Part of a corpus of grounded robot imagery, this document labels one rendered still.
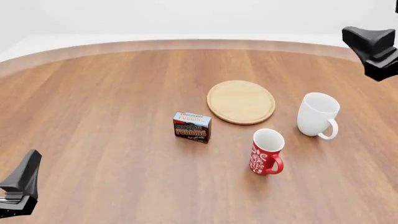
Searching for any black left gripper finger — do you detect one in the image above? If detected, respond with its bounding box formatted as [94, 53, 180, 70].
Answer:
[0, 149, 42, 200]

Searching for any chocolate pudding box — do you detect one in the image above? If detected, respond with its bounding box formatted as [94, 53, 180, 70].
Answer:
[172, 111, 213, 144]

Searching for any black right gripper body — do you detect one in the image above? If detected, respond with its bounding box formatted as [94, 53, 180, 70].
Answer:
[363, 58, 398, 82]

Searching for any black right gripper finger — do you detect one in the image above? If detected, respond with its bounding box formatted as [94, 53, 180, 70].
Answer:
[371, 28, 398, 62]
[341, 26, 377, 63]

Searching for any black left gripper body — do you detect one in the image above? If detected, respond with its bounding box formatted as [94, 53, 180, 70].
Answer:
[0, 187, 39, 217]

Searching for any white mug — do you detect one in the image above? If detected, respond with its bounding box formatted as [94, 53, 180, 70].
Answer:
[296, 91, 341, 141]

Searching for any round wooden plate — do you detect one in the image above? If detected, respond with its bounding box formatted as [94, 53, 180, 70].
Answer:
[206, 80, 277, 126]

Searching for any red patterned mug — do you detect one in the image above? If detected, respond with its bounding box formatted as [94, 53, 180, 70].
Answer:
[248, 128, 285, 176]

